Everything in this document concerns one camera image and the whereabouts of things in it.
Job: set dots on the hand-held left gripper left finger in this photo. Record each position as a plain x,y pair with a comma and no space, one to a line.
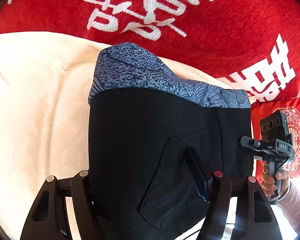
75,197

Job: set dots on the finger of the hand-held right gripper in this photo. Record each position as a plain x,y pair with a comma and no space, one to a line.
252,142
260,155

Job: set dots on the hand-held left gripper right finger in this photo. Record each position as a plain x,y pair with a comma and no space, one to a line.
198,177

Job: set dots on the black pants with blue waistband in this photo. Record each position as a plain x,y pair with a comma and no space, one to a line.
170,135

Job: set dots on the person's right forearm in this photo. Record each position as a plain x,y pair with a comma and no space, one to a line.
295,210

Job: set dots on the person's right hand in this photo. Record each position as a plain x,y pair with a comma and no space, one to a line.
268,182

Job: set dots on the red patterned pillow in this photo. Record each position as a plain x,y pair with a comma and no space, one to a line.
297,135

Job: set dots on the cream blanket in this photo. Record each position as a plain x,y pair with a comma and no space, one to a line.
40,105

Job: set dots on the red blanket with white print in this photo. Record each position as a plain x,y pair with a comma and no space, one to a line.
227,42

